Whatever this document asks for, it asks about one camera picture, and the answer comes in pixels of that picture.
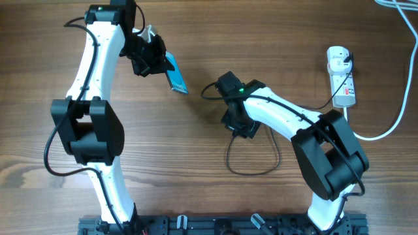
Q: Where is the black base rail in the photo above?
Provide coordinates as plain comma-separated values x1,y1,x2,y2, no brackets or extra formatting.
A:
77,213,369,235

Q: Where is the black charger cable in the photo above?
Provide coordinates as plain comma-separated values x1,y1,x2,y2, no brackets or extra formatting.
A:
225,52,355,176

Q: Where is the white power strip cord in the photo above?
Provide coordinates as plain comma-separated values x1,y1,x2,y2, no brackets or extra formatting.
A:
342,0,418,142

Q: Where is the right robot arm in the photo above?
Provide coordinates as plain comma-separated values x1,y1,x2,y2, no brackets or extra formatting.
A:
214,72,369,232

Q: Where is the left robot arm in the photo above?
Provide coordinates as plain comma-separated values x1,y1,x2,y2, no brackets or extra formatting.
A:
50,1,188,234

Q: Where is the blue screen smartphone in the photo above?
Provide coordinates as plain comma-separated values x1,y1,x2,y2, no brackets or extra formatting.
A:
166,51,188,95

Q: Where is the white power strip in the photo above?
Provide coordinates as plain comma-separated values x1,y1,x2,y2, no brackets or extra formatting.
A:
327,46,356,108

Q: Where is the white charger plug adapter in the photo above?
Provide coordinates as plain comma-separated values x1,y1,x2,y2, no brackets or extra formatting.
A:
327,57,351,75

